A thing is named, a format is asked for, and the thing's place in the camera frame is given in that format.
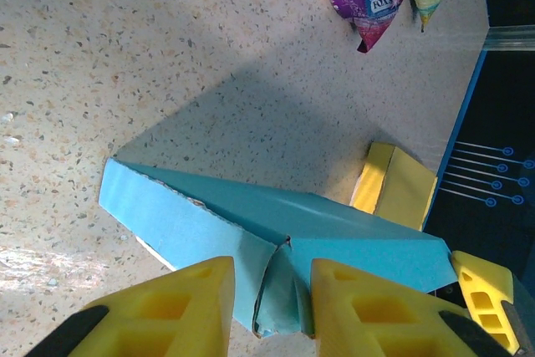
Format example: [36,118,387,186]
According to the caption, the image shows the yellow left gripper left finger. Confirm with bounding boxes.
[23,254,237,357]

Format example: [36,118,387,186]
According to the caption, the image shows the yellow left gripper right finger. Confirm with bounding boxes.
[309,257,517,357]

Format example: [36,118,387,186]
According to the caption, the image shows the blue paper box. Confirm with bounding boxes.
[98,157,460,339]

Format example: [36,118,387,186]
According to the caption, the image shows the yellow paper box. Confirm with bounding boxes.
[349,141,439,232]

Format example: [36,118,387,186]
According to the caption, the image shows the aluminium frame post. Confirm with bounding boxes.
[486,24,535,54]

